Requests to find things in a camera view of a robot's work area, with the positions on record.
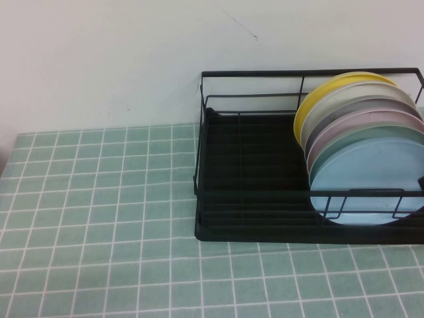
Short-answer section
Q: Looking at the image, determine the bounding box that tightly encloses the light blue plate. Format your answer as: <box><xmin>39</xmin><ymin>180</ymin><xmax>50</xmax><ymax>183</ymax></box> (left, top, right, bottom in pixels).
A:
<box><xmin>309</xmin><ymin>138</ymin><xmax>424</xmax><ymax>227</ymax></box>

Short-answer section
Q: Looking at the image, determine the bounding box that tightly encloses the pink plate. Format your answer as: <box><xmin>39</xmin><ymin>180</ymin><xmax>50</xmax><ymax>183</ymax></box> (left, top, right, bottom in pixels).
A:
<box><xmin>305</xmin><ymin>109</ymin><xmax>424</xmax><ymax>167</ymax></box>

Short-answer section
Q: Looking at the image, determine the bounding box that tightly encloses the green plate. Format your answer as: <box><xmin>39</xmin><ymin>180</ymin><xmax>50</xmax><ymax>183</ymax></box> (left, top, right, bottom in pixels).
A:
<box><xmin>307</xmin><ymin>124</ymin><xmax>424</xmax><ymax>180</ymax></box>

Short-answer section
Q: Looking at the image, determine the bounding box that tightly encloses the grey plate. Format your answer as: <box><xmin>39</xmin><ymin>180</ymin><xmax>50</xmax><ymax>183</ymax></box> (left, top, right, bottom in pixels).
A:
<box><xmin>304</xmin><ymin>95</ymin><xmax>422</xmax><ymax>156</ymax></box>

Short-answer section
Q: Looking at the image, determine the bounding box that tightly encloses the cream white plate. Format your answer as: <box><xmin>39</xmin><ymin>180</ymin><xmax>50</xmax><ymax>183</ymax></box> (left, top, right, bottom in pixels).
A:
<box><xmin>299</xmin><ymin>81</ymin><xmax>417</xmax><ymax>150</ymax></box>

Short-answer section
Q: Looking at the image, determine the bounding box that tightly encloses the yellow plate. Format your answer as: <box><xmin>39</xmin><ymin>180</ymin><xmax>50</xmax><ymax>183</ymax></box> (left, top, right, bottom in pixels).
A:
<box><xmin>293</xmin><ymin>71</ymin><xmax>397</xmax><ymax>148</ymax></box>

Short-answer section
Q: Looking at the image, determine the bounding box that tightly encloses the black drip tray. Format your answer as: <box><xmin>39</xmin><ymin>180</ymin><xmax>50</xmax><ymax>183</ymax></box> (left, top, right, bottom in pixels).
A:
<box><xmin>194</xmin><ymin>107</ymin><xmax>424</xmax><ymax>245</ymax></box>

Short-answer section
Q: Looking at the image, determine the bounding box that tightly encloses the green checked tablecloth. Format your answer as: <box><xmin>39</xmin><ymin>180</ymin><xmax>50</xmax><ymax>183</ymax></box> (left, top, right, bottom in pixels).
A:
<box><xmin>0</xmin><ymin>123</ymin><xmax>424</xmax><ymax>318</ymax></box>

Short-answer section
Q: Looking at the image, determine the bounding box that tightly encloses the black wire dish rack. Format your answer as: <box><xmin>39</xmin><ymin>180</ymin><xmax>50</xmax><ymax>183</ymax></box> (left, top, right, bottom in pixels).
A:
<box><xmin>193</xmin><ymin>68</ymin><xmax>424</xmax><ymax>233</ymax></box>

